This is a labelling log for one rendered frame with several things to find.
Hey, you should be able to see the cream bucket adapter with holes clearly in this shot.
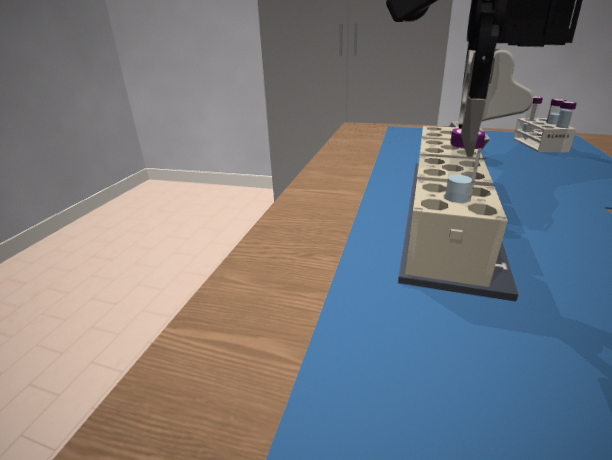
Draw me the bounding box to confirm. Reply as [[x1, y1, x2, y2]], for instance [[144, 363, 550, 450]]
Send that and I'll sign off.
[[417, 156, 493, 186], [405, 180, 507, 287], [420, 139, 452, 158]]

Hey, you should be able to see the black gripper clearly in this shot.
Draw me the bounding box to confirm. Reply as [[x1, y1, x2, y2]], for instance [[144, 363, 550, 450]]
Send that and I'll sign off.
[[458, 0, 583, 157]]

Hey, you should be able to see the white tube rack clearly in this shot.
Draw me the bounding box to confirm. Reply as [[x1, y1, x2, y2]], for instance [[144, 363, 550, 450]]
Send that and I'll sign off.
[[513, 118, 576, 152]]

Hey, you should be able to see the blue bench mat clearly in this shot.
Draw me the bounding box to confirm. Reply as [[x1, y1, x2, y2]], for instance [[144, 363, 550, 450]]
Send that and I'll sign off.
[[266, 126, 612, 460]]

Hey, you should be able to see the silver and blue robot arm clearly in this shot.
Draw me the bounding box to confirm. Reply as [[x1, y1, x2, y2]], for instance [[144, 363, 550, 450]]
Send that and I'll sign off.
[[386, 0, 437, 22]]

